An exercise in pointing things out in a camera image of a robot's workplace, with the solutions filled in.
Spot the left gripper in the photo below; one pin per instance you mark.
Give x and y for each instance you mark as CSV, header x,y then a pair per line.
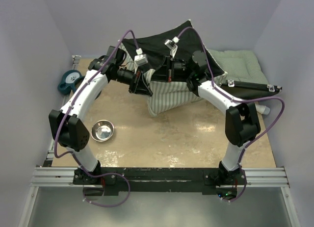
x,y
141,87

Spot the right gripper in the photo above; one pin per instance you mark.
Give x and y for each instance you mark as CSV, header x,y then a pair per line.
x,y
165,71

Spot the green striped pet tent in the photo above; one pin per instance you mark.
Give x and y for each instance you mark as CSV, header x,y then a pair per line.
x,y
168,54

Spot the green checked cushion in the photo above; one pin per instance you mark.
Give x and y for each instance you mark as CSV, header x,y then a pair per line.
x,y
239,65

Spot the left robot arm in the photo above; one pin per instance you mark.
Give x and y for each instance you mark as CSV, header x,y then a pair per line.
x,y
68,129

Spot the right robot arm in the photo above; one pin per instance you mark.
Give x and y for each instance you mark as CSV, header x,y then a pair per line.
x,y
241,120

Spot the steel pet bowl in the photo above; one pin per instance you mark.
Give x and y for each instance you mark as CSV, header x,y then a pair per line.
x,y
102,130

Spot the teal pet feeder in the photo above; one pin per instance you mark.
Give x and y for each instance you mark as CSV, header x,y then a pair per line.
x,y
69,81

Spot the black carrying case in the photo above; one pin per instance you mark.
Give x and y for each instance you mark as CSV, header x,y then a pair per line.
x,y
249,91

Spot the white plastic tube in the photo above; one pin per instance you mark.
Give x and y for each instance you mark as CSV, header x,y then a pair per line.
x,y
262,109

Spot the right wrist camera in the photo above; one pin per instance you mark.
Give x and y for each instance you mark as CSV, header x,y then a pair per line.
x,y
172,45

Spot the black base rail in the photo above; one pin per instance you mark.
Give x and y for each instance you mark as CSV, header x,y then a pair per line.
x,y
208,181

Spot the aluminium frame rail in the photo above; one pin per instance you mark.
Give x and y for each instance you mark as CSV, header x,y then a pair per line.
x,y
53,177

